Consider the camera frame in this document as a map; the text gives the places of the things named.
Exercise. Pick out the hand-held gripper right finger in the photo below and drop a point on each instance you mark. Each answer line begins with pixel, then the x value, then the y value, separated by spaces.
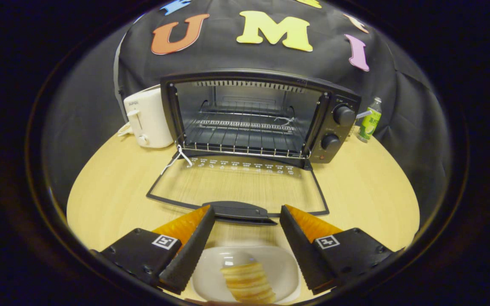
pixel 302 250

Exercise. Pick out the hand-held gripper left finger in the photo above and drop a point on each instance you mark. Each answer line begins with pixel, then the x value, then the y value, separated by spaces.
pixel 192 250

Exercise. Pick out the black toaster oven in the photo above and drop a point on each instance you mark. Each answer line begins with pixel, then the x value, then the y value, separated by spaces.
pixel 343 127

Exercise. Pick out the white pop-up toaster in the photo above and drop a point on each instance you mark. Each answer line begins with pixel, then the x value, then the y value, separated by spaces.
pixel 151 114

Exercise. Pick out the white oval plate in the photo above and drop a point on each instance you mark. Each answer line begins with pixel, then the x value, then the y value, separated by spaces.
pixel 283 267

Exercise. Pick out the green drink bottle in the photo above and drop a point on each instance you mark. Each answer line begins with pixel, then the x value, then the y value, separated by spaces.
pixel 370 123

